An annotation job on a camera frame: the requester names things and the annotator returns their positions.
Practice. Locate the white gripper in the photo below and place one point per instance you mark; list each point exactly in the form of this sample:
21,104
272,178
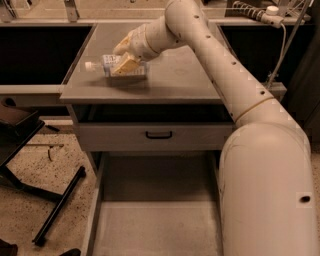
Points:
139,43

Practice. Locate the grey metal cabinet counter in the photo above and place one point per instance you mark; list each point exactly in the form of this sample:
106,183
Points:
176,90

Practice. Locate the blue plastic water bottle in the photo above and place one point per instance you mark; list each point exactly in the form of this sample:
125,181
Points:
108,64

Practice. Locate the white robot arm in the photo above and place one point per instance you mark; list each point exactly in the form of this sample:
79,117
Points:
265,180

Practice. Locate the dark cabinet at right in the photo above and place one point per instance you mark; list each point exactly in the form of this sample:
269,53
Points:
304,90

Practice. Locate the white power strip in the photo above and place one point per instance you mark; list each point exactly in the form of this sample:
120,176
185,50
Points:
269,16

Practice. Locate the black drawer handle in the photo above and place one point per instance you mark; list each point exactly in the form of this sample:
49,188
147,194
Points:
158,135

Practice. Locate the closed grey top drawer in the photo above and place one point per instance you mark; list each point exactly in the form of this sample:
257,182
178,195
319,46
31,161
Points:
134,137

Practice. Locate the grey horizontal rail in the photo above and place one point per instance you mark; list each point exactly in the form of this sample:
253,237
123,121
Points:
33,95

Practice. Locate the open grey middle drawer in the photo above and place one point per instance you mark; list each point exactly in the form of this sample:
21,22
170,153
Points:
155,205

